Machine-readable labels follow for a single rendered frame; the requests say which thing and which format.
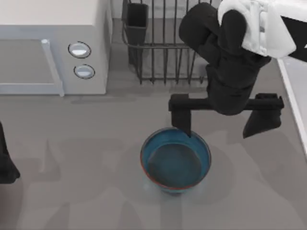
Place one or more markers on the blue bowl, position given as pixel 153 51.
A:
pixel 176 165

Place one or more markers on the pale microwave oven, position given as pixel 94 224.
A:
pixel 100 60

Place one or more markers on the black utensil holder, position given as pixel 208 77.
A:
pixel 135 24

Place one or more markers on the small round microwave knob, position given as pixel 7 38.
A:
pixel 84 71

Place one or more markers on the large round microwave knob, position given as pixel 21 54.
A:
pixel 79 49

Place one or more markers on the microwave door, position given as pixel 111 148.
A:
pixel 21 62

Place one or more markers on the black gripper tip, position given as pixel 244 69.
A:
pixel 7 165

